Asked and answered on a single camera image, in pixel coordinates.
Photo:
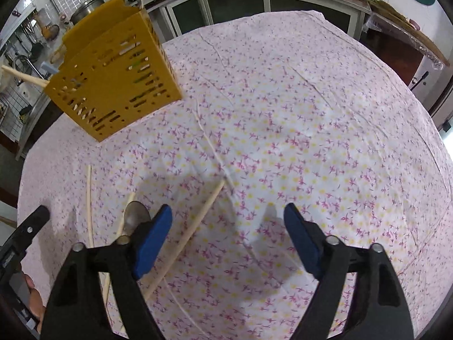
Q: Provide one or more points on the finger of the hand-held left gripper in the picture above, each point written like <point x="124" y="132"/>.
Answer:
<point x="33" y="224"/>

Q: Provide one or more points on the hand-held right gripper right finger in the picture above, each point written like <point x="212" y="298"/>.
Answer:
<point x="302" y="241"/>

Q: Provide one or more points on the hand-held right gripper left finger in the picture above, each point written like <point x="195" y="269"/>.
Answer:
<point x="152" y="244"/>

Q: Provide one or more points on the grey spoon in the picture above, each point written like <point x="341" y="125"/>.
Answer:
<point x="136" y="216"/>

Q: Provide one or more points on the light blue spatula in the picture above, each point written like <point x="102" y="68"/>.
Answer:
<point x="49" y="68"/>

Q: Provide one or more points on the yellow slotted utensil holder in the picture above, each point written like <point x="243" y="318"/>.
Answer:
<point x="106" y="42"/>

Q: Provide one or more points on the person's left hand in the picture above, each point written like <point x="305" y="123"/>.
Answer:
<point x="35" y="302"/>

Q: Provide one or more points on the steel sink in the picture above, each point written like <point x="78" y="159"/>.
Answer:
<point x="35" y="120"/>

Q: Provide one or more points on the floral tablecloth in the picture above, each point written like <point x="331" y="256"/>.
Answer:
<point x="300" y="113"/>

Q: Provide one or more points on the steel faucet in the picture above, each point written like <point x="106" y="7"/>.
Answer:
<point x="24" y="65"/>

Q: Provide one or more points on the black hanging ladle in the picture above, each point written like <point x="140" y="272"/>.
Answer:
<point x="37" y="47"/>

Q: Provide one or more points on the wooden hanging spatula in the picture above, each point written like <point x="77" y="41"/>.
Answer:
<point x="51" y="28"/>

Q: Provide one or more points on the steel pot with lid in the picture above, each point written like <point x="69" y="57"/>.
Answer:
<point x="86" y="7"/>

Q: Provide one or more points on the plastic-covered wooden board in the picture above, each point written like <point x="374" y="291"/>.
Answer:
<point x="407" y="33"/>

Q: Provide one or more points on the kitchen counter with cabinets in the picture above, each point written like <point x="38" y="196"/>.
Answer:
<point x="247" y="5"/>

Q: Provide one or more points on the small onion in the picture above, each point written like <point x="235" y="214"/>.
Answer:
<point x="414" y="24"/>

